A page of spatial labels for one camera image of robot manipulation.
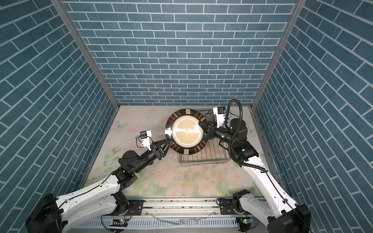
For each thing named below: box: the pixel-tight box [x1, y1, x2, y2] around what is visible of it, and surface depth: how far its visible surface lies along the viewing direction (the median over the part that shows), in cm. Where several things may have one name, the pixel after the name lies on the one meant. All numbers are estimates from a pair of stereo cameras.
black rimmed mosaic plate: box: [164, 108, 209, 155], surface depth 70 cm
